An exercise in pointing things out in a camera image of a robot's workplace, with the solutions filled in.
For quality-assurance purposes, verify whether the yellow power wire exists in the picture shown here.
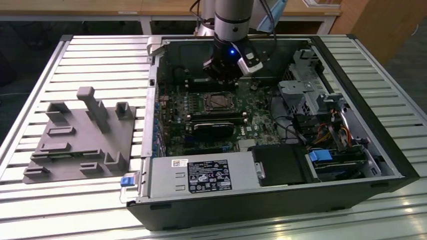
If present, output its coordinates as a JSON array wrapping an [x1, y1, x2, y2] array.
[[317, 124, 334, 146]]

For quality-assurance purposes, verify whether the black graphics card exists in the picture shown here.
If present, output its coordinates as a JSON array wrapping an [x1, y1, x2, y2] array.
[[191, 121, 237, 140]]

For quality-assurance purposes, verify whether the grey parts rack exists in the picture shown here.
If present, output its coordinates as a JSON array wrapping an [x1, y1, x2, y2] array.
[[22, 86, 138, 185]]

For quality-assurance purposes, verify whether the hard disk in blue carrier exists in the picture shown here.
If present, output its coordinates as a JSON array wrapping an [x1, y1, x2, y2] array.
[[309, 149, 369, 181]]

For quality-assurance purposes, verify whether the pale blue teach pendant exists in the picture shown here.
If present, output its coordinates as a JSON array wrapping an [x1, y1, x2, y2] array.
[[257, 0, 289, 32]]

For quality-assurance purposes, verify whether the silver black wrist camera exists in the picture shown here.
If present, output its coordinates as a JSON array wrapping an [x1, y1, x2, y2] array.
[[237, 42, 266, 76]]

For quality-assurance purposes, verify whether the CPU socket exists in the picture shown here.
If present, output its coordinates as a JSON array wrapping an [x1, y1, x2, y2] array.
[[199, 91, 239, 114]]

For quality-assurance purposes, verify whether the orange power wire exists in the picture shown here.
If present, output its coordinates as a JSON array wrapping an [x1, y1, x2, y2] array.
[[337, 124, 353, 143]]

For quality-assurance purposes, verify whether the metal socket cover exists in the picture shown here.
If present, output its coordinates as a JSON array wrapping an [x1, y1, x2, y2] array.
[[202, 92, 237, 112]]

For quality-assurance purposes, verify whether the green motherboard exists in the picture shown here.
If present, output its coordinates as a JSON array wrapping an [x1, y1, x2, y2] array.
[[157, 77, 278, 157]]

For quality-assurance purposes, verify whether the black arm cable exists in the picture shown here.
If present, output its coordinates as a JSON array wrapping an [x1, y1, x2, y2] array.
[[258, 0, 279, 55]]

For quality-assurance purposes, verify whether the wooden cabinet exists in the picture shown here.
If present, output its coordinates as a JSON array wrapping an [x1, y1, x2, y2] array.
[[329, 0, 427, 66]]

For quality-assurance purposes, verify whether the silver CPU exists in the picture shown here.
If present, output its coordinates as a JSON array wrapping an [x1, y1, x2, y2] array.
[[209, 94, 231, 109]]

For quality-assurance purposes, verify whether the black plastic shroud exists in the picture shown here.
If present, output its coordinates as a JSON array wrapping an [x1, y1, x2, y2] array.
[[251, 144, 315, 187]]

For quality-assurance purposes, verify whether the silver chipset heatsink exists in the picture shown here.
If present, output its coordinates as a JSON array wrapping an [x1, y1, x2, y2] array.
[[238, 139, 258, 151]]

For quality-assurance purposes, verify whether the black PC case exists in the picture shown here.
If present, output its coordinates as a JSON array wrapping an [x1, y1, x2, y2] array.
[[125, 33, 422, 232]]

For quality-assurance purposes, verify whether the green RAM stick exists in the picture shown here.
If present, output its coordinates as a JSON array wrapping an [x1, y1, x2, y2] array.
[[191, 117, 245, 124]]

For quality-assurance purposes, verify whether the wooden desk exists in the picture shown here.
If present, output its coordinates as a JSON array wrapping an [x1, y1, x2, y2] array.
[[0, 0, 342, 36]]

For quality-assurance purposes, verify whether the grey power supply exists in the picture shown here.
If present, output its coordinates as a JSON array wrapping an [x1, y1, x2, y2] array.
[[146, 152, 266, 199]]

